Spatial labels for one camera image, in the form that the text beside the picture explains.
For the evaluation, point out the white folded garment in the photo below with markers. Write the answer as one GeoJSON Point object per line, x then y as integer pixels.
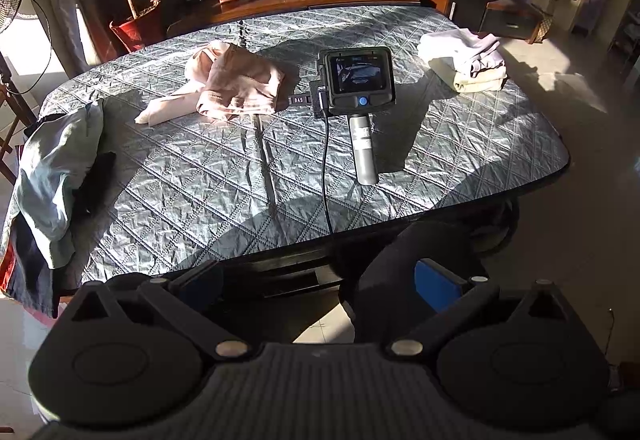
{"type": "Point", "coordinates": [450, 48]}

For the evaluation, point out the round table base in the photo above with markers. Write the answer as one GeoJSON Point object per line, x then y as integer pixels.
{"type": "Point", "coordinates": [500, 230]}

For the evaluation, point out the metal storage shelf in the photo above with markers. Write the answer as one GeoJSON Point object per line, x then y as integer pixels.
{"type": "Point", "coordinates": [630, 35]}

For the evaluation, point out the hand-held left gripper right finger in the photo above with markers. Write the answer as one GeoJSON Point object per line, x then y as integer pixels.
{"type": "Point", "coordinates": [437, 285]}

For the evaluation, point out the navy garment with red stripes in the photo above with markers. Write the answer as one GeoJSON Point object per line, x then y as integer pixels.
{"type": "Point", "coordinates": [25, 270]}

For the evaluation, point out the dark drawer cabinet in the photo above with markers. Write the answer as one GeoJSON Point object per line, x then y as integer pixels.
{"type": "Point", "coordinates": [470, 8]}

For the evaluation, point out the black chair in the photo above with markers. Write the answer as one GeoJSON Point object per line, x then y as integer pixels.
{"type": "Point", "coordinates": [400, 250]}

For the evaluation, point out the cream folded garment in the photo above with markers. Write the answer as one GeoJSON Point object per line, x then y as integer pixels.
{"type": "Point", "coordinates": [475, 83]}

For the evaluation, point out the red flower pot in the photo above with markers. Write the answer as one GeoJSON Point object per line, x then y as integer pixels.
{"type": "Point", "coordinates": [135, 30]}

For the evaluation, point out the light blue garment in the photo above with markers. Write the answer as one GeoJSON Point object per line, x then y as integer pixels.
{"type": "Point", "coordinates": [50, 170]}

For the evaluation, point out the beige curtain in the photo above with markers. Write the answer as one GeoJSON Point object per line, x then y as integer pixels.
{"type": "Point", "coordinates": [65, 20]}

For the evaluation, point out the pink garment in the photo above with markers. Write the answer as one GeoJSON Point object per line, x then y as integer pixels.
{"type": "Point", "coordinates": [240, 80]}

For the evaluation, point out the silver quilted blanket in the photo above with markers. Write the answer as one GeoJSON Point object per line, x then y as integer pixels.
{"type": "Point", "coordinates": [425, 145]}

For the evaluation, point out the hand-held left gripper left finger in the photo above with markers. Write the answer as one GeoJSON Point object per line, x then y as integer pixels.
{"type": "Point", "coordinates": [200, 292]}

